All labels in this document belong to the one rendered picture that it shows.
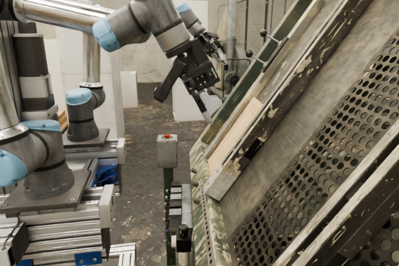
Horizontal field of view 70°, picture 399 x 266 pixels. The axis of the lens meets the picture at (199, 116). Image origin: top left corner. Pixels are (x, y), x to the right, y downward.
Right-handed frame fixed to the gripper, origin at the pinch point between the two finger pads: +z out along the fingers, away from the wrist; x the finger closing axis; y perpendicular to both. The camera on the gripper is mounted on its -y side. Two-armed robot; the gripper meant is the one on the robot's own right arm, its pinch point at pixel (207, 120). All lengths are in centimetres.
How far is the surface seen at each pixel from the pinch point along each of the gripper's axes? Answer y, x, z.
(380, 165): 21.9, -30.1, 11.3
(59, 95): -194, 442, -9
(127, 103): -119, 540, 76
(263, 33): 46, 69, 0
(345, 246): 10.3, -31.5, 22.1
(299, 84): 35.9, 25.3, 14.0
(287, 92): 30.9, 25.7, 14.9
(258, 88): 31, 64, 21
